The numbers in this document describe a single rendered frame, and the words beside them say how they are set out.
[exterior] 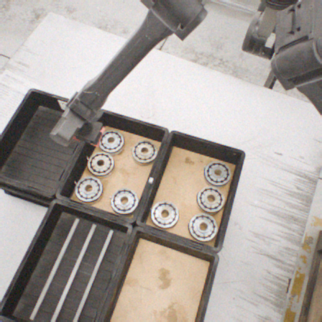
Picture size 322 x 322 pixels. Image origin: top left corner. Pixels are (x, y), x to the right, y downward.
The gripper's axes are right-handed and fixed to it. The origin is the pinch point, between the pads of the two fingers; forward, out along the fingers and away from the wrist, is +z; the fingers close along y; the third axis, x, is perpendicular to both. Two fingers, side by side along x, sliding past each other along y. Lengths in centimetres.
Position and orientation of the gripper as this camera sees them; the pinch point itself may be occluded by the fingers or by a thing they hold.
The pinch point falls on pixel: (89, 141)
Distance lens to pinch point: 112.7
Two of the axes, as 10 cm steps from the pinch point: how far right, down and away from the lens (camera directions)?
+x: 3.2, -8.7, 3.8
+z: 0.0, 4.0, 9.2
